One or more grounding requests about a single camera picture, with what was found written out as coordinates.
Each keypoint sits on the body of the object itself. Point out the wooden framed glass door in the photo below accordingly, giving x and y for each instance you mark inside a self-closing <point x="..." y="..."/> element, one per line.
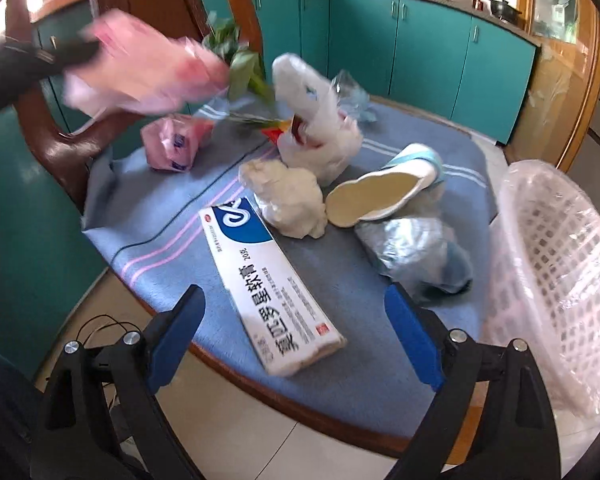
<point x="570" y="110"/>

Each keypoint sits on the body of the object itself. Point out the pink tissue packet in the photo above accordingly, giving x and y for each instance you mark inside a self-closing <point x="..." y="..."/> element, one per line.
<point x="172" y="142"/>

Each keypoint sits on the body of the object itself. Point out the white tissue wad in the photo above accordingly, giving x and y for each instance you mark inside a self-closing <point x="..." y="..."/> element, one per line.
<point x="292" y="200"/>

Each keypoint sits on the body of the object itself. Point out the red snack packet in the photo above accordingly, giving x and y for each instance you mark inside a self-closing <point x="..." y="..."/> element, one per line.
<point x="275" y="132"/>

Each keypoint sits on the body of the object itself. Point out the white and blue medicine box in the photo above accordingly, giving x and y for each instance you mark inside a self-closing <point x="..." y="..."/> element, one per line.
<point x="275" y="290"/>

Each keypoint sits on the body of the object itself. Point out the white plastic lattice basket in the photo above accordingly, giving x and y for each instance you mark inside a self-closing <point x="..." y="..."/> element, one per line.
<point x="555" y="270"/>

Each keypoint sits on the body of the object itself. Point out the person's own leg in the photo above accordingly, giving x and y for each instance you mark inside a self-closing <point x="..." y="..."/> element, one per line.
<point x="2" y="410"/>

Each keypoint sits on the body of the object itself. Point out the blue striped towel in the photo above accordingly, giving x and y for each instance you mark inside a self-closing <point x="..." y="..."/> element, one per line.
<point x="170" y="230"/>

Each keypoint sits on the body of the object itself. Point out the white plastic bag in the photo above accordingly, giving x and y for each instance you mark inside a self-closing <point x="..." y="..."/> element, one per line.
<point x="310" y="95"/>

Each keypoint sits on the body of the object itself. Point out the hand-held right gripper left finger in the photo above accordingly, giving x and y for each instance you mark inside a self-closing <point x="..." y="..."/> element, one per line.
<point x="172" y="340"/>

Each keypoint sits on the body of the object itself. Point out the teal kitchen cabinets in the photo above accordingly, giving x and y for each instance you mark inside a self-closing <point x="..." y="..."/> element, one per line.
<point x="420" y="60"/>

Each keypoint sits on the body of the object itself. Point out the pink plastic bag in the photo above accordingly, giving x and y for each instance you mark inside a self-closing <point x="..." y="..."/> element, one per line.
<point x="145" y="67"/>

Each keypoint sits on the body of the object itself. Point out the clear crumpled plastic wrap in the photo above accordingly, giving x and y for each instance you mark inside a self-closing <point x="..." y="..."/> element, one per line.
<point x="352" y="95"/>

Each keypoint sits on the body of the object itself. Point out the brown wooden chair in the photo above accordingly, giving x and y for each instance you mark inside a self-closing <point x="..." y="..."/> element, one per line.
<point x="55" y="145"/>

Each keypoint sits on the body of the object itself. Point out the grey kitchen countertop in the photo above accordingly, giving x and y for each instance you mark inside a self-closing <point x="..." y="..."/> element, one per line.
<point x="500" y="25"/>

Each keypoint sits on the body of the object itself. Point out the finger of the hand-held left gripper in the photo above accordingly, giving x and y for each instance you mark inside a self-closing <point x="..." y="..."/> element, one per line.
<point x="72" y="52"/>

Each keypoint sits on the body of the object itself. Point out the black lidded pot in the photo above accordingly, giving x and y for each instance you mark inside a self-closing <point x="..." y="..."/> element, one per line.
<point x="505" y="10"/>

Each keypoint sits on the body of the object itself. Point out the silvery blue plastic bag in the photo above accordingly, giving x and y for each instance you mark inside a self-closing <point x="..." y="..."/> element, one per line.
<point x="410" y="247"/>

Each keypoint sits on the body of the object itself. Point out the white and blue slipper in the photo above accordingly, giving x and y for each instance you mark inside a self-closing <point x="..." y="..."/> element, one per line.
<point x="375" y="195"/>

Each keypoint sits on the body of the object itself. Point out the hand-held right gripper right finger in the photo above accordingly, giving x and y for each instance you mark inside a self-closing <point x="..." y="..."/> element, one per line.
<point x="412" y="340"/>

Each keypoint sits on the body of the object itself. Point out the green leafy stems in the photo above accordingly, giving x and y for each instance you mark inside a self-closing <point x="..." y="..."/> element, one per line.
<point x="245" y="62"/>

